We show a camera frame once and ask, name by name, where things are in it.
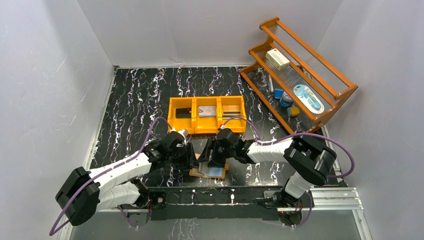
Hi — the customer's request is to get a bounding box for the grey striped credit card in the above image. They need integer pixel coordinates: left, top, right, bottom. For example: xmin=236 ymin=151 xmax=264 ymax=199
xmin=198 ymin=161 xmax=209 ymax=176

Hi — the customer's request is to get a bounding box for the orange card holder wallet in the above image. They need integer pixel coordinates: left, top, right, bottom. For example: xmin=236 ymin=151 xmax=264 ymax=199
xmin=188 ymin=158 xmax=230 ymax=181

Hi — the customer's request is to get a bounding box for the orange card stack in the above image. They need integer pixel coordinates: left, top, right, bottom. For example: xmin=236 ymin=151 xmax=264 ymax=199
xmin=222 ymin=105 xmax=241 ymax=119

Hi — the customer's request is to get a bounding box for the orange three-compartment bin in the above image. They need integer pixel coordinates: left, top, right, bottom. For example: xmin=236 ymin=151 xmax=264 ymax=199
xmin=167 ymin=95 xmax=247 ymax=135

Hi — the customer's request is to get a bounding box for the silver card stack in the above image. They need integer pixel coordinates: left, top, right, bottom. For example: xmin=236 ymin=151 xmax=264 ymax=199
xmin=198 ymin=105 xmax=217 ymax=118

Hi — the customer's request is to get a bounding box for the blue packaged cutter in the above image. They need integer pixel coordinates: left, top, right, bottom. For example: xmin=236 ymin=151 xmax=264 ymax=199
xmin=293 ymin=84 xmax=325 ymax=115

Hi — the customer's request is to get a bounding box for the orange wooden shelf rack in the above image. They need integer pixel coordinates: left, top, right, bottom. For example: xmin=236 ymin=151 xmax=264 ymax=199
xmin=240 ymin=17 xmax=358 ymax=134

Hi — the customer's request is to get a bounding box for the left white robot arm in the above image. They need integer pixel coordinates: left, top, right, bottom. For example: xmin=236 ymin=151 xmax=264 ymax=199
xmin=55 ymin=129 xmax=194 ymax=226

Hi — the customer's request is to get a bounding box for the black card in bin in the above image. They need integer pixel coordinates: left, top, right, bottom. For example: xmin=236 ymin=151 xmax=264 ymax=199
xmin=175 ymin=107 xmax=192 ymax=119

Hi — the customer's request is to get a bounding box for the yellow grey sharpener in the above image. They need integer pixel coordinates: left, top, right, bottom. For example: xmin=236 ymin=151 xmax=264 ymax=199
xmin=286 ymin=107 xmax=300 ymax=118

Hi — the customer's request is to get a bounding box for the white pen marker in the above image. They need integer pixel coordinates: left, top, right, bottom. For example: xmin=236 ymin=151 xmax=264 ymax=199
xmin=268 ymin=74 xmax=274 ymax=93

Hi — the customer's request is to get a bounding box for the blue eraser block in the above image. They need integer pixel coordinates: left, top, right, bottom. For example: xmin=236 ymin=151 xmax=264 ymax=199
xmin=273 ymin=88 xmax=284 ymax=100

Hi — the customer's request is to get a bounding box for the white red box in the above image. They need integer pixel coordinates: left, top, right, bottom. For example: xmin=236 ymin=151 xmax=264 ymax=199
xmin=265 ymin=48 xmax=291 ymax=70

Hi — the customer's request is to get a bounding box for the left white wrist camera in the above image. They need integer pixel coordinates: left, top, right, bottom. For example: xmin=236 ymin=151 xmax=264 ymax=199
xmin=177 ymin=129 xmax=189 ymax=138

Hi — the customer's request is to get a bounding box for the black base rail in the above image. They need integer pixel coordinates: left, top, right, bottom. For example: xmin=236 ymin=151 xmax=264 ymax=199
xmin=119 ymin=185 xmax=314 ymax=222

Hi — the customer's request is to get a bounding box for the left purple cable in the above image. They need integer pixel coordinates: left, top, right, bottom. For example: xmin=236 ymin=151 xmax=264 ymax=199
xmin=48 ymin=116 xmax=175 ymax=237

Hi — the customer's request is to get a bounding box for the purple cable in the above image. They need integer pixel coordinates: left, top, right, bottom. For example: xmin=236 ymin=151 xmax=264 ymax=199
xmin=220 ymin=116 xmax=356 ymax=229
xmin=48 ymin=116 xmax=175 ymax=237

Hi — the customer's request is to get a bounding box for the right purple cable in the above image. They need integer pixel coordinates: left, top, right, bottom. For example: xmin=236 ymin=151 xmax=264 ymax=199
xmin=220 ymin=116 xmax=356 ymax=229

